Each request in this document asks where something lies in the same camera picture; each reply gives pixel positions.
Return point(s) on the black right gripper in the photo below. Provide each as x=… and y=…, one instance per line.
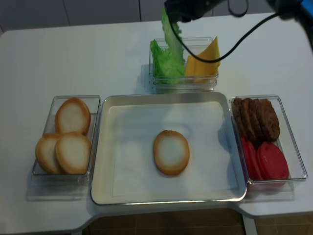
x=188, y=10

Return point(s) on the green lettuce leaf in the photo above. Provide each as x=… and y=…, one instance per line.
x=170, y=31

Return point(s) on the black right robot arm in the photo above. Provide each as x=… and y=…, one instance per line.
x=301, y=10

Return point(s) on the clear lettuce cheese container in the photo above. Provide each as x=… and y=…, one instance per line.
x=177, y=84

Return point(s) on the yellow cheese slices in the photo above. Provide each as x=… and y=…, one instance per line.
x=197, y=68

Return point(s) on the green lettuce in container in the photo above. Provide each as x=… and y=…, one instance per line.
x=167, y=62

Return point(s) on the back brown meat patty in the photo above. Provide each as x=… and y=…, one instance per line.
x=236, y=104

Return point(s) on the brown meat patty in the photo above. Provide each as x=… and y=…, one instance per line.
x=268, y=120
x=236, y=104
x=245, y=115
x=254, y=121

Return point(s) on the white metal baking tray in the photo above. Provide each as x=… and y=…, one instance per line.
x=103, y=177

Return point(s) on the front brown meat patty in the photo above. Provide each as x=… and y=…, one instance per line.
x=268, y=120

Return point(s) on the bun half on tray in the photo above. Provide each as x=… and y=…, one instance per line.
x=171, y=152

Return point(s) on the back bun half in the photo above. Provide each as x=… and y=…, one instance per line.
x=73, y=116

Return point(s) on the rear red tomato slices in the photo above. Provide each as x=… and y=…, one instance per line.
x=251, y=160

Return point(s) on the white parchment paper sheet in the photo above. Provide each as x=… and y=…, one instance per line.
x=203, y=125

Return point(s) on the clear patty tomato container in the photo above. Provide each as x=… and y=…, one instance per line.
x=285, y=142

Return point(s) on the front red tomato slice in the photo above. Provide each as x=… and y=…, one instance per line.
x=272, y=162

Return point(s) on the front right bun half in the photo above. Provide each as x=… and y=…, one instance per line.
x=73, y=152

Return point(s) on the clear bun container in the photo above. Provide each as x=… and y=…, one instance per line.
x=93, y=103

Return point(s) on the front left bun half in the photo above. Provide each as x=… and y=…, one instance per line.
x=45, y=153

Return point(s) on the white table leg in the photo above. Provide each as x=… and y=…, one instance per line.
x=249, y=226

